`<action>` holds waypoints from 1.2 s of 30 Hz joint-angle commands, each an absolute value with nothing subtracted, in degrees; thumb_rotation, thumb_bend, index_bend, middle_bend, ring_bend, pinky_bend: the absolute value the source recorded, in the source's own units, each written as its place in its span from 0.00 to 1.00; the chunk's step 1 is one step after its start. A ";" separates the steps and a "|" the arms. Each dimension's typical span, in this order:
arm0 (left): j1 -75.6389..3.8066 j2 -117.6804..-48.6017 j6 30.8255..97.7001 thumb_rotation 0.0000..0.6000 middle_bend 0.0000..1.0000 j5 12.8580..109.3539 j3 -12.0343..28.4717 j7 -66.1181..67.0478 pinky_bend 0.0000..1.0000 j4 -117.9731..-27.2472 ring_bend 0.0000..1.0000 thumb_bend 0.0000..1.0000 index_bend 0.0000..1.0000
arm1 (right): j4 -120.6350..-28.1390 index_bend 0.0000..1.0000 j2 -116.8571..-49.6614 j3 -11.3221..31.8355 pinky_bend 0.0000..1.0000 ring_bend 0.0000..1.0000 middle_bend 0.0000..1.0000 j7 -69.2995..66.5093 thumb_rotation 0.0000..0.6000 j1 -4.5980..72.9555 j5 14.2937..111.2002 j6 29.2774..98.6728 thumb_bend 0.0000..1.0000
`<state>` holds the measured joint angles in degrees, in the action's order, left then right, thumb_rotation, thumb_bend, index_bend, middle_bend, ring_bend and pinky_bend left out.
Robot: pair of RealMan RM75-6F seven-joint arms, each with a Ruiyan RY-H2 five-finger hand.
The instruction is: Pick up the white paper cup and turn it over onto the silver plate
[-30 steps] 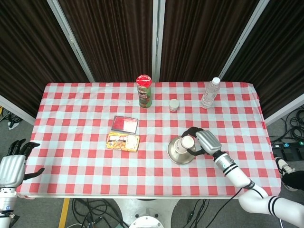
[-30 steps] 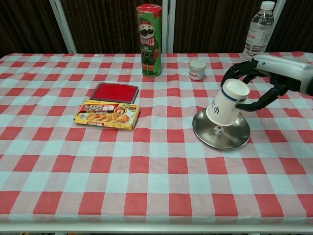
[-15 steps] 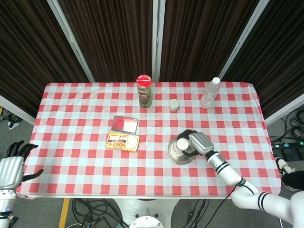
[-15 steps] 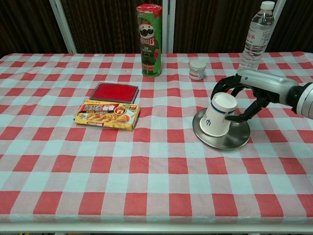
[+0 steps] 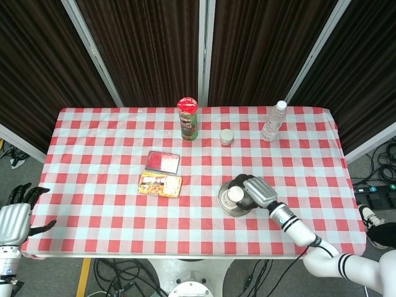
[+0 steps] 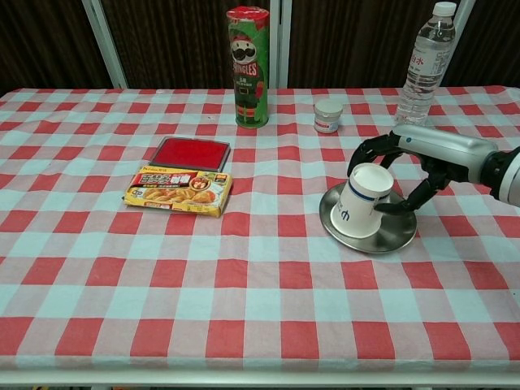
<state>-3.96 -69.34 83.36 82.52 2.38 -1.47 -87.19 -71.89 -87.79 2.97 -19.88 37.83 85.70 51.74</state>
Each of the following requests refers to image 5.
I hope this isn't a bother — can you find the small white lidded jar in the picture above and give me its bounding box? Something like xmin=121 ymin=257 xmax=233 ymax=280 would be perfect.
xmin=219 ymin=129 xmax=234 ymax=146

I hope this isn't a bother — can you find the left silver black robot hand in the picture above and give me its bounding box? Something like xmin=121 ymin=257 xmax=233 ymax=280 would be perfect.
xmin=0 ymin=182 xmax=58 ymax=246

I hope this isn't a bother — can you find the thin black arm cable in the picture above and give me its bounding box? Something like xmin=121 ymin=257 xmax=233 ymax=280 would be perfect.
xmin=283 ymin=236 xmax=341 ymax=279

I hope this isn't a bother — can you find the white partition frame post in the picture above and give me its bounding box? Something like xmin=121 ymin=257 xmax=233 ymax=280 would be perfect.
xmin=344 ymin=129 xmax=396 ymax=164
xmin=197 ymin=0 xmax=217 ymax=108
xmin=0 ymin=123 xmax=48 ymax=164
xmin=283 ymin=0 xmax=353 ymax=103
xmin=61 ymin=0 xmax=125 ymax=108

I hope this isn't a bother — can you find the clear plastic water bottle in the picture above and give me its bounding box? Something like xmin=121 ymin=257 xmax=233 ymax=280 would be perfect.
xmin=260 ymin=100 xmax=288 ymax=142

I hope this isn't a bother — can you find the black trouser leg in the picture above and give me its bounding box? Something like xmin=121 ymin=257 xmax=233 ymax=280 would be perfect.
xmin=367 ymin=221 xmax=396 ymax=249

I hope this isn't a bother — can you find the red white checkered tablecloth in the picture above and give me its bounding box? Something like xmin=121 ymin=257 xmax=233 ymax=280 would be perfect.
xmin=22 ymin=106 xmax=368 ymax=260

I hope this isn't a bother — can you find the red white flat box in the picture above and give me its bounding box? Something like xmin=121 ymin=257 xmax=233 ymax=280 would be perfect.
xmin=144 ymin=150 xmax=181 ymax=174

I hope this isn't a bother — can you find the black floor cable bundle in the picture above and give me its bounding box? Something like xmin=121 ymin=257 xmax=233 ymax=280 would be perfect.
xmin=0 ymin=138 xmax=30 ymax=170
xmin=351 ymin=144 xmax=396 ymax=186
xmin=233 ymin=259 xmax=275 ymax=297
xmin=92 ymin=258 xmax=170 ymax=297

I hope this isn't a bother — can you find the green chips can red lid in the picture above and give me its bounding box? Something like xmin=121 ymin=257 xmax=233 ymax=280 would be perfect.
xmin=176 ymin=97 xmax=199 ymax=142

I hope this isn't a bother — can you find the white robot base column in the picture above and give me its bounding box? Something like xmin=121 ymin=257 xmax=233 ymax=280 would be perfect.
xmin=145 ymin=258 xmax=236 ymax=297

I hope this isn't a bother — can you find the white paper cup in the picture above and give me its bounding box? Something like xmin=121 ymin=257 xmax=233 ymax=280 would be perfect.
xmin=227 ymin=186 xmax=246 ymax=204

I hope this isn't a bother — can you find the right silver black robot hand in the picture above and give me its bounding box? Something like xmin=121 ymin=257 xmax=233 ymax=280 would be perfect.
xmin=228 ymin=174 xmax=278 ymax=212

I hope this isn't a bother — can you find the yellow floor tape strip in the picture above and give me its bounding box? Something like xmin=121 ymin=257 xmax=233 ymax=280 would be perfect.
xmin=75 ymin=258 xmax=92 ymax=297

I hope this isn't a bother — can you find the round steel plate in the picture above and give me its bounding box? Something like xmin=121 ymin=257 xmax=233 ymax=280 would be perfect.
xmin=217 ymin=181 xmax=258 ymax=218

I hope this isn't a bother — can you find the white black sneaker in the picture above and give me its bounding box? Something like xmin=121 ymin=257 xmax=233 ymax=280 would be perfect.
xmin=358 ymin=204 xmax=386 ymax=250

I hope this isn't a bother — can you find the yellow snack packet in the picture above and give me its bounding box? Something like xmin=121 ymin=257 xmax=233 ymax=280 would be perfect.
xmin=137 ymin=171 xmax=183 ymax=199

